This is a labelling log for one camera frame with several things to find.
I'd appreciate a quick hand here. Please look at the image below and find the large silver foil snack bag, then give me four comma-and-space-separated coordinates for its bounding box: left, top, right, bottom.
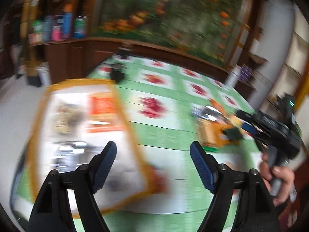
50, 141, 99, 173

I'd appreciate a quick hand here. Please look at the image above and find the right hand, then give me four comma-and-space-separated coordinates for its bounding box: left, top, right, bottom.
259, 152, 295, 207

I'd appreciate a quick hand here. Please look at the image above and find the orange biscuit pack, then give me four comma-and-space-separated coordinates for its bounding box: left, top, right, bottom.
195, 118, 243, 149

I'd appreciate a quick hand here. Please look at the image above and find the orange cracker packet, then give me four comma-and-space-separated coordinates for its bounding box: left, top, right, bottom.
86, 92, 123, 133

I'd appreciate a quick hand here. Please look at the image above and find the small silver foil bag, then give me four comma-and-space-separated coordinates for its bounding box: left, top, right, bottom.
191, 106, 225, 122

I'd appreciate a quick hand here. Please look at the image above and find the dark snack clear bag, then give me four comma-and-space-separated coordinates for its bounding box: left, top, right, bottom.
53, 103, 84, 135

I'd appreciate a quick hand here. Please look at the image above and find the orange snack sachet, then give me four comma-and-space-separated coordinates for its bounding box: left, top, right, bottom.
210, 98, 226, 115

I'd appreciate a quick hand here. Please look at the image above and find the purple bottle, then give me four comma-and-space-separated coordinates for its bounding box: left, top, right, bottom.
239, 64, 252, 83

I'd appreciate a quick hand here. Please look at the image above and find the white spray bottle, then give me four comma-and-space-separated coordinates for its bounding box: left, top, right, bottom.
225, 65, 241, 88

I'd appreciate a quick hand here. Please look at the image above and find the green floral tablecloth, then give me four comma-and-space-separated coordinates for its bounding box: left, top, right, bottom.
10, 55, 252, 231

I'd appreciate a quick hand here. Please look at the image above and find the black cylindrical container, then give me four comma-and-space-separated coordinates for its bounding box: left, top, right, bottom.
110, 63, 125, 84

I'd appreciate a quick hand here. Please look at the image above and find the small black container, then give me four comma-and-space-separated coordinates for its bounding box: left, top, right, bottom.
117, 43, 132, 60

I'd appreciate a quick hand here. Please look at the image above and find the flower painting glass panel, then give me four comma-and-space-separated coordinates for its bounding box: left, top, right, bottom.
91, 0, 251, 67

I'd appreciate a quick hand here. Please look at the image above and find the pink bottle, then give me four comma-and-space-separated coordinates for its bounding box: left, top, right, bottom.
51, 25, 61, 41

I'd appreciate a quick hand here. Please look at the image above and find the blue bottle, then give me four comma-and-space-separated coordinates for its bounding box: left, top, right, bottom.
62, 3, 72, 39

